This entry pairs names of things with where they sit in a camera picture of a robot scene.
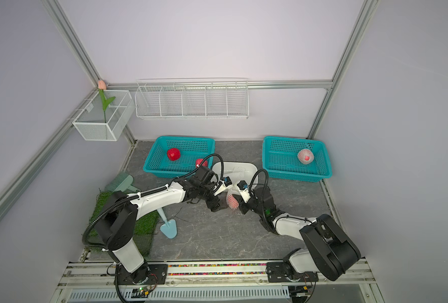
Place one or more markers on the teal plastic basket left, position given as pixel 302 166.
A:
pixel 190 148

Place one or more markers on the white slotted cable duct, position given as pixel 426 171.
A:
pixel 185 294

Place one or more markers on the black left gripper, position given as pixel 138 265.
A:
pixel 218 206

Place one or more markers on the aluminium frame post right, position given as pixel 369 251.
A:
pixel 366 13

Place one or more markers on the green artificial grass mat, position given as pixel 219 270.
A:
pixel 144 229

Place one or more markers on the teal plastic basket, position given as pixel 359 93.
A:
pixel 190 148
pixel 280 159

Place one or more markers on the white foam net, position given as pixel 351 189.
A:
pixel 305 156
pixel 231 200

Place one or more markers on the artificial pink tulip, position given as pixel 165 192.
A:
pixel 105 102

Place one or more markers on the white wire shelf long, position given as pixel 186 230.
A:
pixel 192 98

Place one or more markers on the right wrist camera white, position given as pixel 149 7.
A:
pixel 244 191

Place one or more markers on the teal plastic basket right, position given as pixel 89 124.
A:
pixel 280 159

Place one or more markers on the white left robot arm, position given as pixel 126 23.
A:
pixel 113 228

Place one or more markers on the aluminium frame bar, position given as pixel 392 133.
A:
pixel 14 190
pixel 284 84

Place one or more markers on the aluminium frame post left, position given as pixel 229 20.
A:
pixel 63 25

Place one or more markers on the white plastic tub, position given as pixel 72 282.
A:
pixel 239 171

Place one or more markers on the aluminium frame bar back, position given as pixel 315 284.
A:
pixel 284 84

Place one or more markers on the white wire basket small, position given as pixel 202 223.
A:
pixel 90 122

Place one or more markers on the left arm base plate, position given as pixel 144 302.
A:
pixel 155 274

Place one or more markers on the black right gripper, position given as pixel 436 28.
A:
pixel 241 203

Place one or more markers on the pale green brush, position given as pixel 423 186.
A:
pixel 122 182

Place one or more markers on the aluminium frame post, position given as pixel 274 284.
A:
pixel 366 13
pixel 63 25

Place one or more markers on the aluminium frame bar left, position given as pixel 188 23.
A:
pixel 14 190

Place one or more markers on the light blue plastic trowel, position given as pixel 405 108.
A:
pixel 169 226

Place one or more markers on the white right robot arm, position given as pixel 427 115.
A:
pixel 327 247

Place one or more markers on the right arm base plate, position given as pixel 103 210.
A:
pixel 281 272

